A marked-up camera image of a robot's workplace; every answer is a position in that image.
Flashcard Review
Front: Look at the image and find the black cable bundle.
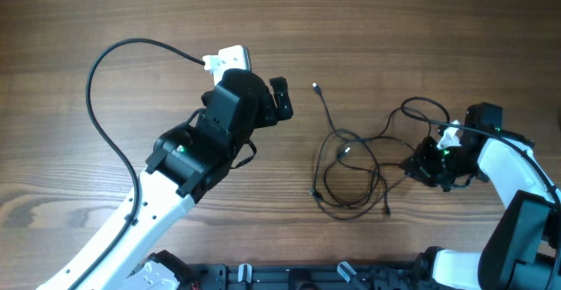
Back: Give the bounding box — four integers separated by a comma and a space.
308, 82, 417, 221

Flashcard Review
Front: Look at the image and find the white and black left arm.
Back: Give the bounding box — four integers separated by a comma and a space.
42, 69, 293, 289

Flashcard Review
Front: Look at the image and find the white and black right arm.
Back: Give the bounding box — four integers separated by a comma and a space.
400, 103, 560, 289

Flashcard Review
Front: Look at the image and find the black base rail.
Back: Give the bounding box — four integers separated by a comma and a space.
166, 264, 440, 290

